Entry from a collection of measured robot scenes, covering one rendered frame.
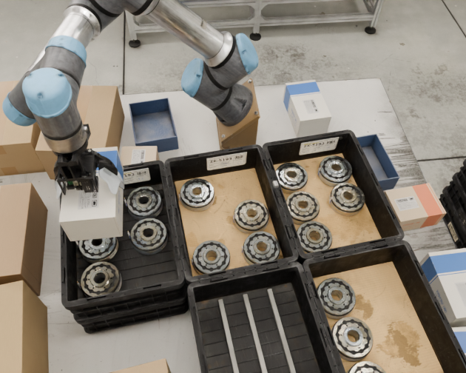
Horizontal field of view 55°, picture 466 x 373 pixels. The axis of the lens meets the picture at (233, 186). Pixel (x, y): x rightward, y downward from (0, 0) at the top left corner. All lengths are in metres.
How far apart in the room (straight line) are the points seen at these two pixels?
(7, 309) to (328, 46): 2.65
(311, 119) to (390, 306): 0.72
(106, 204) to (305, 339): 0.60
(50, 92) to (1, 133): 0.85
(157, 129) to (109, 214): 0.76
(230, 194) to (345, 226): 0.36
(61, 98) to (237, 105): 0.82
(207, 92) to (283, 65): 1.67
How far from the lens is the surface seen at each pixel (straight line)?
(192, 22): 1.31
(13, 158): 1.67
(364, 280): 1.32
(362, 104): 1.91
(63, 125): 0.86
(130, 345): 1.36
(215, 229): 1.33
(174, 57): 3.14
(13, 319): 1.25
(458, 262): 1.50
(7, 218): 1.44
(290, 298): 1.26
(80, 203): 1.06
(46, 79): 0.84
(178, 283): 1.15
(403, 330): 1.30
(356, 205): 1.40
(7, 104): 1.03
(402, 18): 3.74
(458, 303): 1.44
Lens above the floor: 1.99
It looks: 55 degrees down
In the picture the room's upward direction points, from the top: 3 degrees clockwise
